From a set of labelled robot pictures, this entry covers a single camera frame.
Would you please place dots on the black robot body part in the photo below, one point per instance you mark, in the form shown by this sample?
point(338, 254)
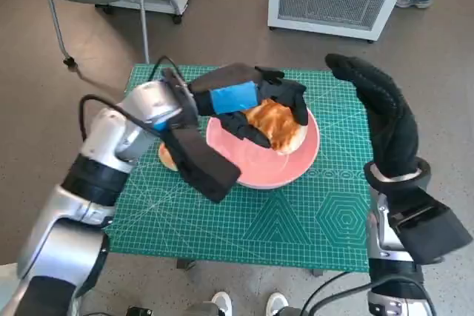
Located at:
point(140, 310)

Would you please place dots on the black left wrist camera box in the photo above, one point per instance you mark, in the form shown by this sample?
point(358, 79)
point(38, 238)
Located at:
point(207, 171)

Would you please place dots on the green cutting mat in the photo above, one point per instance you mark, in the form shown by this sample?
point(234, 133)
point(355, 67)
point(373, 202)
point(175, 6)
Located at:
point(222, 227)

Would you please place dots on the metal pole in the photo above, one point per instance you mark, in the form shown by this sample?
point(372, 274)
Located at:
point(142, 9)

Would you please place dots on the round toy bread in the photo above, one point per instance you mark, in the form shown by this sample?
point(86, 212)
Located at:
point(168, 158)

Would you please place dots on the pink bowl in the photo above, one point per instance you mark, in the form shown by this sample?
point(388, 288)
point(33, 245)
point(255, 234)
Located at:
point(259, 168)

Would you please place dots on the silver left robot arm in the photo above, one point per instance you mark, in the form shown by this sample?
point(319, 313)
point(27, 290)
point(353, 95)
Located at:
point(107, 134)

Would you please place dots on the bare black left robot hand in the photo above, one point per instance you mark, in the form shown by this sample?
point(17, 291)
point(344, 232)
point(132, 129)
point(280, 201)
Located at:
point(233, 97)

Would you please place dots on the long toy bread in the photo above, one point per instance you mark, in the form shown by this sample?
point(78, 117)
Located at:
point(277, 123)

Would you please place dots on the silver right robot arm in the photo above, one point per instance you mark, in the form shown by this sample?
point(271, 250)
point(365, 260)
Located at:
point(396, 275)

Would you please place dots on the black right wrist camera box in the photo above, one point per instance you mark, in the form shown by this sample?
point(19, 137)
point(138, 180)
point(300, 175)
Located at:
point(426, 231)

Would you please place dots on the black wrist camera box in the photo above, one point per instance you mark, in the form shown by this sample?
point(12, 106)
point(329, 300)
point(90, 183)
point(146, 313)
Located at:
point(207, 171)
point(426, 231)

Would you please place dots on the white shoe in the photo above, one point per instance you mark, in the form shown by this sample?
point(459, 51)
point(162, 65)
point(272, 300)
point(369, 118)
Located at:
point(276, 303)
point(222, 303)

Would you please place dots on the black table foot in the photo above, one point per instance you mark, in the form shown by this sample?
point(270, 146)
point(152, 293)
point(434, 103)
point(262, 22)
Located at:
point(318, 272)
point(185, 262)

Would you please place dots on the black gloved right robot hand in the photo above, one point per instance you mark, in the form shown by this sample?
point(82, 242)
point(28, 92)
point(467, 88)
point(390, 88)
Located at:
point(396, 134)

